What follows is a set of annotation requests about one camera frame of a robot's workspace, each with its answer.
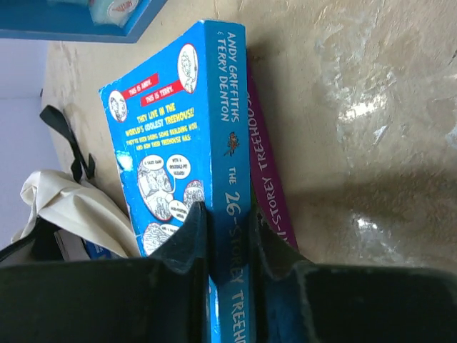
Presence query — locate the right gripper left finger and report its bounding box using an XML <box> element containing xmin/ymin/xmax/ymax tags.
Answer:
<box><xmin>1</xmin><ymin>202</ymin><xmax>209</xmax><ymax>342</ymax></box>

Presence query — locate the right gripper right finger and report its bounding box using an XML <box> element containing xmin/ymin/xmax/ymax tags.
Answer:
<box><xmin>250</xmin><ymin>208</ymin><xmax>456</xmax><ymax>342</ymax></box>

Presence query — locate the blue shelf unit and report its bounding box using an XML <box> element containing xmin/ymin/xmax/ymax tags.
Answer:
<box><xmin>1</xmin><ymin>1</ymin><xmax>166</xmax><ymax>44</ymax></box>

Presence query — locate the blue glossy comic book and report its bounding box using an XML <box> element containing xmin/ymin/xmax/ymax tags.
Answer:
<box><xmin>82</xmin><ymin>239</ymin><xmax>120</xmax><ymax>260</ymax></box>

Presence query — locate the light blue activity book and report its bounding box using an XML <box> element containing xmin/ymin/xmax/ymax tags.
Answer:
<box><xmin>99</xmin><ymin>20</ymin><xmax>255</xmax><ymax>342</ymax></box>

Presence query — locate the colourful box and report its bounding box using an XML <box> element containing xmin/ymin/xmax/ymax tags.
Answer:
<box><xmin>246</xmin><ymin>66</ymin><xmax>298</xmax><ymax>249</ymax></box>

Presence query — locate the beige student backpack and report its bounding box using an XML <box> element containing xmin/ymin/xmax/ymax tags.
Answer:
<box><xmin>1</xmin><ymin>105</ymin><xmax>140</xmax><ymax>267</ymax></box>

